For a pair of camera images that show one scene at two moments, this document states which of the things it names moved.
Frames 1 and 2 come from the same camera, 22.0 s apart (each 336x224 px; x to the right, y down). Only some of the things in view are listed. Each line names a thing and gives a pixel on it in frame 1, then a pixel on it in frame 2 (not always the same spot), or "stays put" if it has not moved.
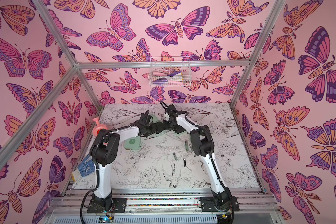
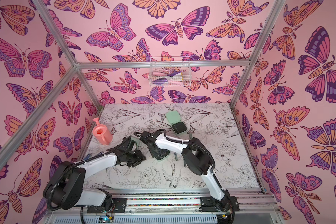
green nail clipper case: (134, 143) stays put
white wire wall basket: (170, 71) stays put
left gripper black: (154, 127) -> (140, 158)
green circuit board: (105, 219) stays put
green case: (155, 118) -> (163, 153)
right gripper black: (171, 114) -> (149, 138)
